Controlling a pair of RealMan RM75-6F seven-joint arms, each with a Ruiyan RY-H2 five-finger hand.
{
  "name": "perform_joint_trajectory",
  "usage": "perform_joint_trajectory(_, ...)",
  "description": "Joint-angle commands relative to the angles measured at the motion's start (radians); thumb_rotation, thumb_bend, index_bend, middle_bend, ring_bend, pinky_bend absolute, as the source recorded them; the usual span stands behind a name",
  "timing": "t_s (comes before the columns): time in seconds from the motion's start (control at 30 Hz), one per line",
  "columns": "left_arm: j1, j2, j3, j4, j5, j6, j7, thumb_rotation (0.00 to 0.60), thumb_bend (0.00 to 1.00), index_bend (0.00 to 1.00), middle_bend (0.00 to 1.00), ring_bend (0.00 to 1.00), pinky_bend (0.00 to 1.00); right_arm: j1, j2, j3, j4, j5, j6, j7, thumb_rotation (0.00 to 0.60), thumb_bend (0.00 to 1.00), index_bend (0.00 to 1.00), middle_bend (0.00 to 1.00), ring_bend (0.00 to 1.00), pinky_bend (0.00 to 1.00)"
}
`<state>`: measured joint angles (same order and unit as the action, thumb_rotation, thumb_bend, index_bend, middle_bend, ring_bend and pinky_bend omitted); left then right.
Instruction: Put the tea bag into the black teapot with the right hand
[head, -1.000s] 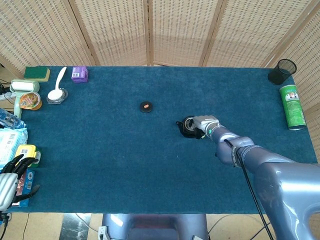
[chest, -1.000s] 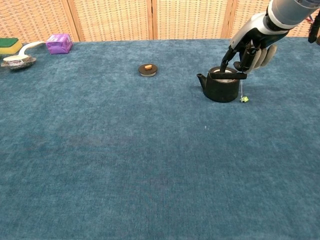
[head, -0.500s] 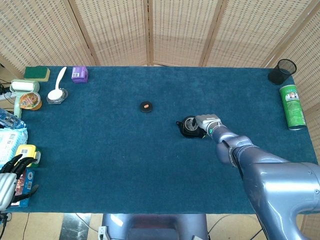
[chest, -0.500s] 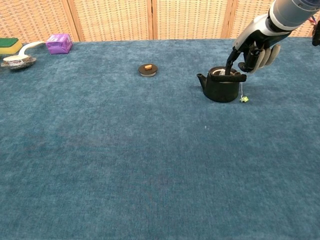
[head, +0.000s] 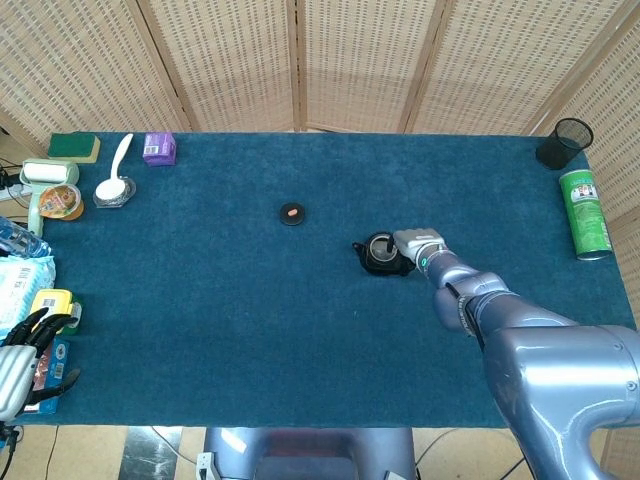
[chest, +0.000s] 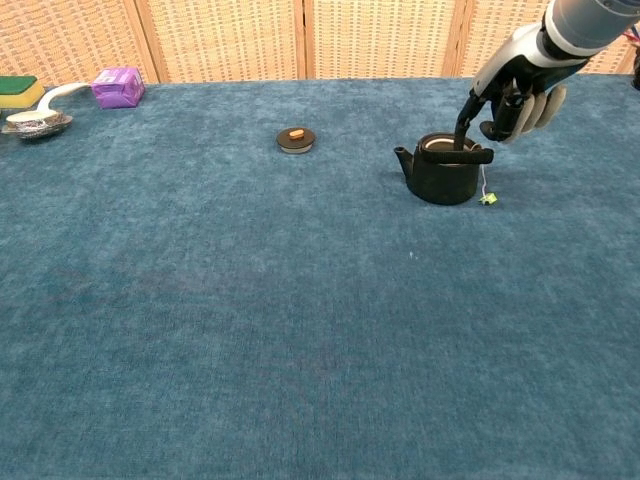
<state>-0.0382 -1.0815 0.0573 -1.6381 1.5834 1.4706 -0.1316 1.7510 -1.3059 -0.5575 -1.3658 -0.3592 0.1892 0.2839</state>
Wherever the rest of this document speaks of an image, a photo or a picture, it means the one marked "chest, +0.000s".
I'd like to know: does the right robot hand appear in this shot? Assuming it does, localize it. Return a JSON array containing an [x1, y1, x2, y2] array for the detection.
[[454, 22, 589, 151]]

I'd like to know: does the tea bag with string tag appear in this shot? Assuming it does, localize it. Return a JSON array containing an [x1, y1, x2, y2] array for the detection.
[[469, 143, 499, 207]]

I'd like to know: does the black teapot with bar handle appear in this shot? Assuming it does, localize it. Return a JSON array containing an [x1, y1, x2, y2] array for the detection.
[[393, 131, 495, 207]]

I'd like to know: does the black lid with orange knob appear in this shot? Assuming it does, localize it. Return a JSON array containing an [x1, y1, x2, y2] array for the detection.
[[275, 126, 317, 155]]

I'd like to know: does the wicker folding screen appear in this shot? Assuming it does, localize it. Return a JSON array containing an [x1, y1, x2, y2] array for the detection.
[[0, 0, 640, 89]]

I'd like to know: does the blue tablecloth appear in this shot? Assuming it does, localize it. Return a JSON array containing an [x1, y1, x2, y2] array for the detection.
[[0, 74, 640, 480]]

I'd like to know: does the purple paper box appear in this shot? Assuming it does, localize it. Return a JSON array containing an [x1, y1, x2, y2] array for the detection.
[[91, 66, 147, 110]]

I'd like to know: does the white ceramic spoon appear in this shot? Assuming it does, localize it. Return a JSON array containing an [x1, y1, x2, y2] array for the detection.
[[35, 82, 94, 115]]

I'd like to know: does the patterned ceramic bowl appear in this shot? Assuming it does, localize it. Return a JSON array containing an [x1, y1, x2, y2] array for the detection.
[[1, 109, 74, 140]]

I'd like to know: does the yellow sponge with green pad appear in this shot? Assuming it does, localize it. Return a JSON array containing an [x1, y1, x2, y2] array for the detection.
[[0, 75, 46, 109]]

